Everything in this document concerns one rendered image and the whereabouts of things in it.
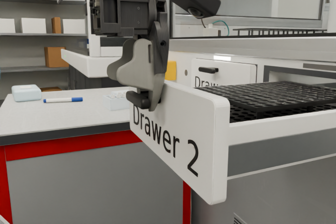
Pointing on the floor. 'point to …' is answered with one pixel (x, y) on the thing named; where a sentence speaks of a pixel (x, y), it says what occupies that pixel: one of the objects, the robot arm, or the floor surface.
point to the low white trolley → (82, 165)
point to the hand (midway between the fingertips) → (151, 98)
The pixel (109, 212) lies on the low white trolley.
